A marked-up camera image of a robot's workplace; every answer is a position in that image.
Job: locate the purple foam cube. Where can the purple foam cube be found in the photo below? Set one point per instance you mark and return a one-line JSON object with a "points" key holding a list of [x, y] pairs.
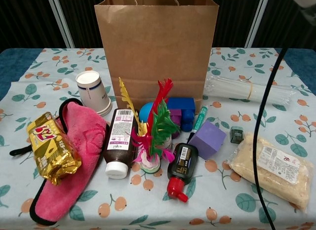
{"points": [[208, 141]]}

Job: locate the bundle of clear straws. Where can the bundle of clear straws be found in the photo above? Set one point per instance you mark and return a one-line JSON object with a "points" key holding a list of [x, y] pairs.
{"points": [[234, 90]]}

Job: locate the small green pencil sharpener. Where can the small green pencil sharpener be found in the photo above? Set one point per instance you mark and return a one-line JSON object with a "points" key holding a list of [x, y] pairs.
{"points": [[237, 135]]}

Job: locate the beige food package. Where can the beige food package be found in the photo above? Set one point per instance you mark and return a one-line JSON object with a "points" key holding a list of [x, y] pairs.
{"points": [[271, 165]]}

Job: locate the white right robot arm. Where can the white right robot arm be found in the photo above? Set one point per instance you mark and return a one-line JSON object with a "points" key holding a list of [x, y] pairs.
{"points": [[303, 5]]}

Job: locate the brown paper bag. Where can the brown paper bag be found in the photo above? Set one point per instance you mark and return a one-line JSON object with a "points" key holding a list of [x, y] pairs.
{"points": [[158, 42]]}

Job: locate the blue ball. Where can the blue ball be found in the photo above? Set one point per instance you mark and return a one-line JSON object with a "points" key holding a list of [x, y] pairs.
{"points": [[145, 112]]}

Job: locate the purple toy block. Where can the purple toy block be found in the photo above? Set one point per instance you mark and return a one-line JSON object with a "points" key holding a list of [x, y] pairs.
{"points": [[175, 117]]}

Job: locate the colourful feather shuttlecock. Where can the colourful feather shuttlecock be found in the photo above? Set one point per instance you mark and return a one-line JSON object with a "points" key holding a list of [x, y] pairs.
{"points": [[158, 131]]}

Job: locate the blue toy block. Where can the blue toy block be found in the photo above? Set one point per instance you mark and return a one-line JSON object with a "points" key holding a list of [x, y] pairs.
{"points": [[182, 104]]}

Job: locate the green marker pen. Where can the green marker pen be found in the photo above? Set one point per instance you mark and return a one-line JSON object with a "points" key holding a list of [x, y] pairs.
{"points": [[199, 121]]}

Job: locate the brown bottle white cap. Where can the brown bottle white cap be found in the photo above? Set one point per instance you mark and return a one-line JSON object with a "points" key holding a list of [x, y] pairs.
{"points": [[118, 138]]}

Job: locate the black bottle red cap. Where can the black bottle red cap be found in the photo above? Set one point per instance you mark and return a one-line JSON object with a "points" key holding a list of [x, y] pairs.
{"points": [[182, 161]]}

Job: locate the white paper cup stack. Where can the white paper cup stack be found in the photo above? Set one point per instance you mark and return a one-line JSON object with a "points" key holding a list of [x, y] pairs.
{"points": [[92, 91]]}

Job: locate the pink towel black trim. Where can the pink towel black trim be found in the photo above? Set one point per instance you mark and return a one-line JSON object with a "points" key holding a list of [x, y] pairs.
{"points": [[86, 133]]}

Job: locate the floral tablecloth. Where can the floral tablecloth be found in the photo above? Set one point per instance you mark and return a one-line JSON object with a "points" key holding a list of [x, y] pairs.
{"points": [[234, 165]]}

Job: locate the gold foil snack package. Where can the gold foil snack package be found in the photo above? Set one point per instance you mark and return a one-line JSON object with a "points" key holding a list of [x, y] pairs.
{"points": [[51, 148]]}

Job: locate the black pleated partition panel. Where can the black pleated partition panel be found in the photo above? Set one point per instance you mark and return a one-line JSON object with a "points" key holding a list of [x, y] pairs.
{"points": [[24, 17], [84, 17], [284, 32], [232, 17]]}

